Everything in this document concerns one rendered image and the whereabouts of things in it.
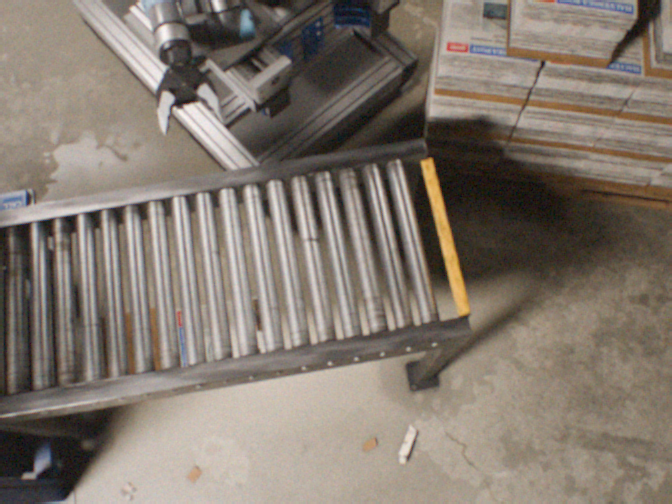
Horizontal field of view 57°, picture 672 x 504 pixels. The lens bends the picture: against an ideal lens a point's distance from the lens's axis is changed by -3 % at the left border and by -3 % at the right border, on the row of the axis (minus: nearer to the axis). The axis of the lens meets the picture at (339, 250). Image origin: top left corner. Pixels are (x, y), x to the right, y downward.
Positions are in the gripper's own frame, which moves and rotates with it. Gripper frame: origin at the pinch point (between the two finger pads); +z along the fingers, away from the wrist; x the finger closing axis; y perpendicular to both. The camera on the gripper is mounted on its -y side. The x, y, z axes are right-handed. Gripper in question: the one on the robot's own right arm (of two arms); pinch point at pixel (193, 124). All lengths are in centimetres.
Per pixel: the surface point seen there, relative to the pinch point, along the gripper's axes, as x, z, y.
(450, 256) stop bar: -55, 30, 34
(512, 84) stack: -95, -19, 40
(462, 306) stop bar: -53, 43, 35
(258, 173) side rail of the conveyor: -15.4, -7.7, 41.9
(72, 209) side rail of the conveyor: 34, -12, 49
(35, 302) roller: 48, 10, 50
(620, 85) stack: -123, -6, 30
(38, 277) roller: 46, 4, 50
